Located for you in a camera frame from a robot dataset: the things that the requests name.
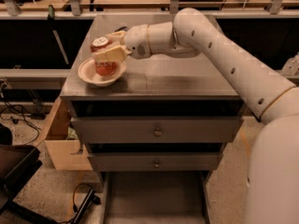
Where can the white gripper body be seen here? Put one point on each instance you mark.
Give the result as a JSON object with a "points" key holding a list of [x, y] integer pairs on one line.
{"points": [[136, 41]]}

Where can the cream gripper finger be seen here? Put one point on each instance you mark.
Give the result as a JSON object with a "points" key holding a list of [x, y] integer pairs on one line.
{"points": [[117, 53], [116, 36]]}

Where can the red coke can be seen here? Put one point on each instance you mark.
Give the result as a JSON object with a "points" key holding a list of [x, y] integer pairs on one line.
{"points": [[106, 68]]}

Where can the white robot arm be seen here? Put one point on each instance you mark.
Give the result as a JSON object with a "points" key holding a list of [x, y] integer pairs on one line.
{"points": [[273, 177]]}

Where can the white paper bowl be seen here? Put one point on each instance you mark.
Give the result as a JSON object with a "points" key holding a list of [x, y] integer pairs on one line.
{"points": [[87, 72]]}

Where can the dark snack bar wrapper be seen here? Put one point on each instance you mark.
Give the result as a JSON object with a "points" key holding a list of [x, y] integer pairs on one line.
{"points": [[124, 28]]}

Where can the upper grey drawer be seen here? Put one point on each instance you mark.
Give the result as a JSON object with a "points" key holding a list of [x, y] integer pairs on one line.
{"points": [[132, 131]]}

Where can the grey drawer cabinet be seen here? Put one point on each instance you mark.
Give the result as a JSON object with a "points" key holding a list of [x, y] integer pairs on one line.
{"points": [[163, 87]]}

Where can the lower grey drawer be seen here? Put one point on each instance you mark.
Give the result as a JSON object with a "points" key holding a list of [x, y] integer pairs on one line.
{"points": [[156, 161]]}

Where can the bottom open grey drawer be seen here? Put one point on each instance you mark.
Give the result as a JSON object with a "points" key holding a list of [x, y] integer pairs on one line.
{"points": [[154, 198]]}

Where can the black power strip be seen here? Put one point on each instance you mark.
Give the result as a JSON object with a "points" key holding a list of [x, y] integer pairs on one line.
{"points": [[90, 198]]}

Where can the black chair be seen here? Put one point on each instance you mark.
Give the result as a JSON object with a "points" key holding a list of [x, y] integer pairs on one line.
{"points": [[18, 163]]}

